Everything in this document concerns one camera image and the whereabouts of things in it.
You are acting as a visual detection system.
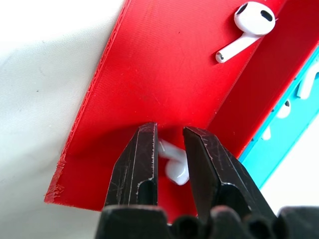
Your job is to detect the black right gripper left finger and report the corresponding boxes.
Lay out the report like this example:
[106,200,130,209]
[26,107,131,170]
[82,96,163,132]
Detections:
[104,121,159,207]

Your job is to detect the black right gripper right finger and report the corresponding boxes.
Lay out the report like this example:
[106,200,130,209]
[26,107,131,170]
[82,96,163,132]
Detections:
[182,126,276,224]

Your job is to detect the white earbud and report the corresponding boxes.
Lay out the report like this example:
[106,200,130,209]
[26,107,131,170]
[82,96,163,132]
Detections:
[296,71,319,99]
[157,138,190,186]
[215,1,277,64]

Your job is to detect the cyan plastic tray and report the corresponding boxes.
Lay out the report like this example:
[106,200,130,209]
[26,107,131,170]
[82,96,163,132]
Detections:
[238,44,319,190]

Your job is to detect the red plastic tray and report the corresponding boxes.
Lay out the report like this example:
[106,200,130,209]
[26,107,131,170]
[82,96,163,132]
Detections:
[44,0,319,223]

